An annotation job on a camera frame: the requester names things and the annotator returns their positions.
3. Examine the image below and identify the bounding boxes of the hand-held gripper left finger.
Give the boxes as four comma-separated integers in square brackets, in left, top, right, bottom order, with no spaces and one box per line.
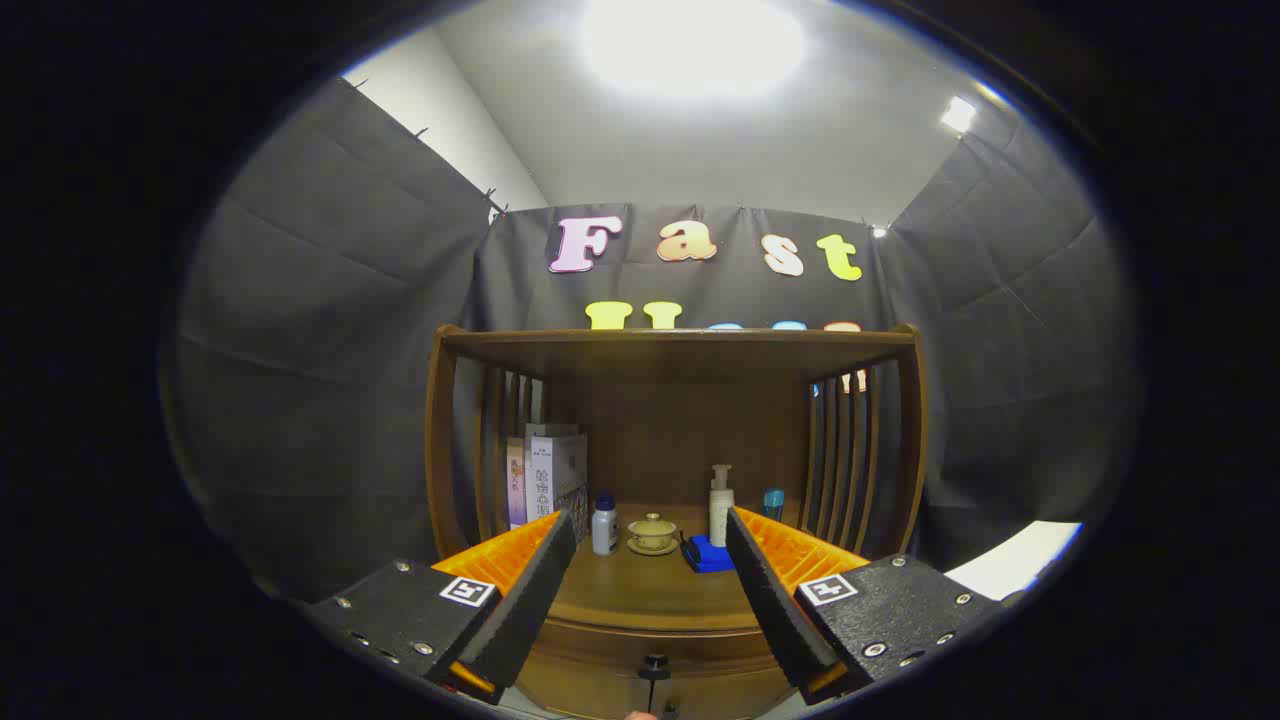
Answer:
[300,510,579,706]

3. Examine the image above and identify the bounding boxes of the white book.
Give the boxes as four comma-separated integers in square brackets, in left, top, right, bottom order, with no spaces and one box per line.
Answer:
[525,423,589,541]

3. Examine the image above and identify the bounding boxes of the white pump bottle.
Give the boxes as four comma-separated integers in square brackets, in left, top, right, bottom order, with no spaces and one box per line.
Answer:
[708,464,736,549]

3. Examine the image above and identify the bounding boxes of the black drawer knob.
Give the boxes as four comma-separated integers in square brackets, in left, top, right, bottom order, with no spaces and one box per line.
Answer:
[638,655,673,713]

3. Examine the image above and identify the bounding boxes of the yellow lidded teacup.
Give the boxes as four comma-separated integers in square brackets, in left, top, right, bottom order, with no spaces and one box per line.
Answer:
[626,512,681,557]

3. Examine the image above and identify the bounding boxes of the wooden drawer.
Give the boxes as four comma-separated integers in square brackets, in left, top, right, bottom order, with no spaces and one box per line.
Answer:
[515,618,801,720]

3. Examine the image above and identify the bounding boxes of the wooden cabinet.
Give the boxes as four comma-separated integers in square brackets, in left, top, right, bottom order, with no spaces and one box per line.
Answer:
[425,322,929,720]

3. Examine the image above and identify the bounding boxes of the white side cabinet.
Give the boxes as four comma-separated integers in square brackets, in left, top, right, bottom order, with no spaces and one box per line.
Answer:
[943,520,1084,603]

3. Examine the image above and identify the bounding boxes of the large ceiling light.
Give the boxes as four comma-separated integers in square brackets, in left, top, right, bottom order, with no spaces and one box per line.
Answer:
[580,0,806,101]

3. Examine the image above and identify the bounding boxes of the white bottle with blue cap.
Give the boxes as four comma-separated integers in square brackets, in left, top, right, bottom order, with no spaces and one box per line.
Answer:
[591,492,621,557]

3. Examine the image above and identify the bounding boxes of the wooden countertop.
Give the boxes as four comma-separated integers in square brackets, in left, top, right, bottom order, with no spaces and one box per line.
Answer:
[545,503,801,633]

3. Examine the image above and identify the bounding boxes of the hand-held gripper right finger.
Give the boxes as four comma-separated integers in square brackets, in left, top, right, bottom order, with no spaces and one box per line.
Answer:
[724,505,1004,706]

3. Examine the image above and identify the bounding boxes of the blue folded cloth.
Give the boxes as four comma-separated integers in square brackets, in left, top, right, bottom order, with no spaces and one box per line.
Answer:
[682,532,737,574]

